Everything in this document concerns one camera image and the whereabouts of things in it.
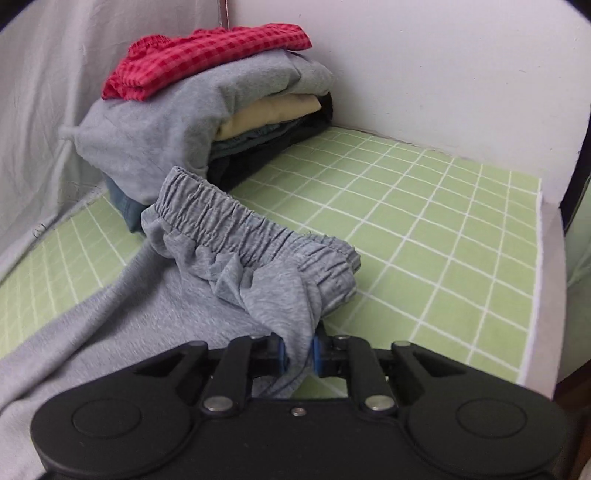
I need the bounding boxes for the folded grey sweatshirt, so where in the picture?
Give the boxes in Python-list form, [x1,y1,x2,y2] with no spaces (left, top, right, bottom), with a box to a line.
[60,48,337,206]

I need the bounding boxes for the folded beige garment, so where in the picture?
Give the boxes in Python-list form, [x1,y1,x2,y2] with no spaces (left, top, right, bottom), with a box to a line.
[215,92,322,142]

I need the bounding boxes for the white underlay sheet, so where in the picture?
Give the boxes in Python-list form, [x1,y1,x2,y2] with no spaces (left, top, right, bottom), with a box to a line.
[517,178,570,400]

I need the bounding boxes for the folded teal grey garment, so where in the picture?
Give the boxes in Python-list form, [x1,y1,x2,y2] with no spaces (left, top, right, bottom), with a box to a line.
[210,117,296,160]

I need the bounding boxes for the folded blue jeans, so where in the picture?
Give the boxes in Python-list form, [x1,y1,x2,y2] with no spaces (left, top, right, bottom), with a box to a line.
[104,178,149,234]

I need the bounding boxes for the green checked mat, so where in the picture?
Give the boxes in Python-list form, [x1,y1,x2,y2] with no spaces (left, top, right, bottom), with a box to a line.
[0,124,542,387]

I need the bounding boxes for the carrot print grey sheet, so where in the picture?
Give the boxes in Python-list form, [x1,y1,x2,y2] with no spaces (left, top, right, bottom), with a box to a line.
[0,0,227,278]

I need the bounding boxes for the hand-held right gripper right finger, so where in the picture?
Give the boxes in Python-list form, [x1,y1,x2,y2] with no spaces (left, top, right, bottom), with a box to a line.
[311,335,468,415]

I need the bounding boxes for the grey sweatpants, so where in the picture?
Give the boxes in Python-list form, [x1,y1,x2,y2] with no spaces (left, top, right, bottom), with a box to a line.
[0,166,362,480]

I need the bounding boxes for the red checked garment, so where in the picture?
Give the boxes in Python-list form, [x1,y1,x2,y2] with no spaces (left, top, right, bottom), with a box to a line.
[102,25,313,102]

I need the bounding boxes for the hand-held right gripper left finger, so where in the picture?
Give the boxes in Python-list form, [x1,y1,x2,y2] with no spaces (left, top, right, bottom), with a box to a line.
[131,335,290,416]

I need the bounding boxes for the folded black garment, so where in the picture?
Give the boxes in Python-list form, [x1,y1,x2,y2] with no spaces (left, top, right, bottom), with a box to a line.
[208,90,334,191]

